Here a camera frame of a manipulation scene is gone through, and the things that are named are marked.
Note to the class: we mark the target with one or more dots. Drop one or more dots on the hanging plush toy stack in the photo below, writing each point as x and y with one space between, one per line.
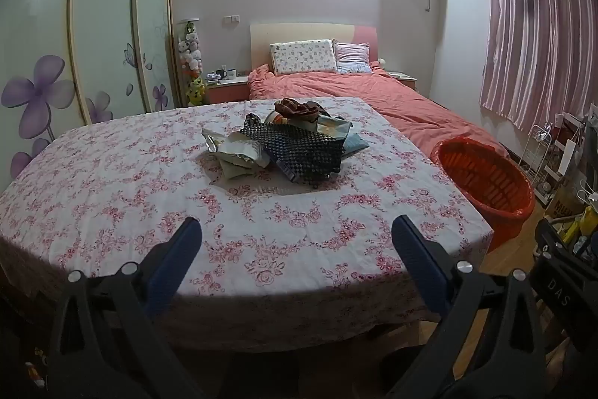
190 53

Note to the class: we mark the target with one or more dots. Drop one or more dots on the small white bedside lamp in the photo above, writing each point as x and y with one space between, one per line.
379 63

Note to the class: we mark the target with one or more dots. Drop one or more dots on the pink floral tablecloth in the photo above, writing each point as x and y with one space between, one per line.
140 174

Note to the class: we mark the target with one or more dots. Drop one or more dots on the black floral scrunchie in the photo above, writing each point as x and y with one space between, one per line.
252 119

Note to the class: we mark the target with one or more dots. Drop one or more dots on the pale gold wrapper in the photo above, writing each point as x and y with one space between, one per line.
240 158

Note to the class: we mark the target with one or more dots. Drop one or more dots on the pink striped curtain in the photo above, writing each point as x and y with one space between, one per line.
528 29

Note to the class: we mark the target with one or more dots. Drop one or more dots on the brown striped scrunchie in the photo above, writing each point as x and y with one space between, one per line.
294 108

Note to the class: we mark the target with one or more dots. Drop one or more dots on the white floral pillow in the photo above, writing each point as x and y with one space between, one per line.
303 55

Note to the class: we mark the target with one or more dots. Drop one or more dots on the dark mug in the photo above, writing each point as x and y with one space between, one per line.
221 74

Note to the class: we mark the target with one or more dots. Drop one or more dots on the white ladder shelf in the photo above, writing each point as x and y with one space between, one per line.
567 156

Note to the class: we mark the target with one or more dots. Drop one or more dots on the yellow bottle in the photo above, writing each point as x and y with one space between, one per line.
586 221

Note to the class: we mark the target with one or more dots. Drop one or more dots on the salmon duvet bed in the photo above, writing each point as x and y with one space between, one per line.
397 109

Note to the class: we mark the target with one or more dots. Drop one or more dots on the orange plastic basket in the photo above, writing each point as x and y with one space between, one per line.
476 174

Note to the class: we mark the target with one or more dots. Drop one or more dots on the silver foil wrapper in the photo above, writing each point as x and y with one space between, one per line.
214 140

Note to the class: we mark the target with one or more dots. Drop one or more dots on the black checkered packet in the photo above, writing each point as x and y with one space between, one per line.
299 146

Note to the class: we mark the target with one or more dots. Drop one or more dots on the white mug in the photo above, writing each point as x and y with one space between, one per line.
231 73

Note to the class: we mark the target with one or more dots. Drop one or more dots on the wardrobe with purple flower doors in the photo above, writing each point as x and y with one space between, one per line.
107 29

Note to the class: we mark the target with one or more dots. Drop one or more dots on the pink nightstand with mugs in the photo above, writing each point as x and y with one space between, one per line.
229 93

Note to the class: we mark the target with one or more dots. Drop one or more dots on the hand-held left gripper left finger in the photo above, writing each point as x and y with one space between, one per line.
175 258

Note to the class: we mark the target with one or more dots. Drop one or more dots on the pink striped pillow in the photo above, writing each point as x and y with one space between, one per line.
352 55

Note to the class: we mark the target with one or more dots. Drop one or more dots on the cream and pink headboard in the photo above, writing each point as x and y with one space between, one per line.
303 32

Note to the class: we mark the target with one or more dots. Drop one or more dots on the cardboard box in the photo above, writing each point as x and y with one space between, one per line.
563 198

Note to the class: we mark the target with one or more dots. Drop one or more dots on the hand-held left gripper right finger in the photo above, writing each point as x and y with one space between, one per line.
418 261

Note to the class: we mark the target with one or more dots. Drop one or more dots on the wall switch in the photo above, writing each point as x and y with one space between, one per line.
231 19

